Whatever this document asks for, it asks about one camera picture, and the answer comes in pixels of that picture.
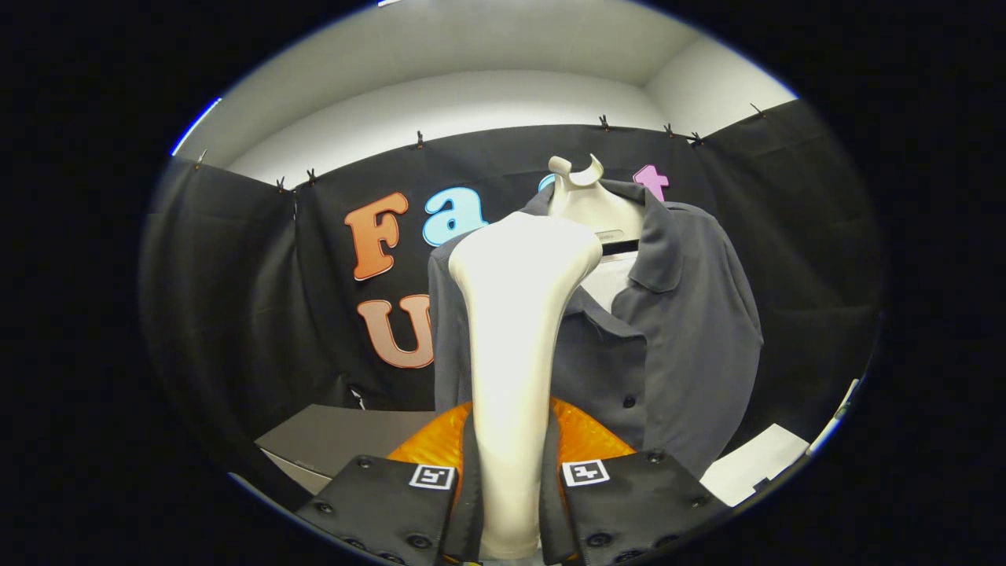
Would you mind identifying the white garment steamer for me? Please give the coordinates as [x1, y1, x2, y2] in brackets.
[448, 211, 604, 560]

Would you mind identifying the white mannequin torso form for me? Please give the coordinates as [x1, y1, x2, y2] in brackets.
[546, 155, 647, 311]

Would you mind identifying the grey drawer cabinet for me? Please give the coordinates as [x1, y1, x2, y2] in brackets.
[255, 403, 449, 496]

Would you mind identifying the grey button shirt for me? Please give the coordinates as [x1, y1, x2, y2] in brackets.
[427, 179, 765, 480]

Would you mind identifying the white table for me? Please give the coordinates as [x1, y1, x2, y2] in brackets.
[699, 423, 810, 508]

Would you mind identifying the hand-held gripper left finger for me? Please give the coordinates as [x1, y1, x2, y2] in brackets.
[295, 401, 483, 566]

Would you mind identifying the white shelf board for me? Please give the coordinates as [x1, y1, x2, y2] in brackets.
[806, 377, 861, 457]

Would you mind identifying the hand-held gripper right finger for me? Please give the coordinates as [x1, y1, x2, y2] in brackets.
[539, 397, 730, 566]

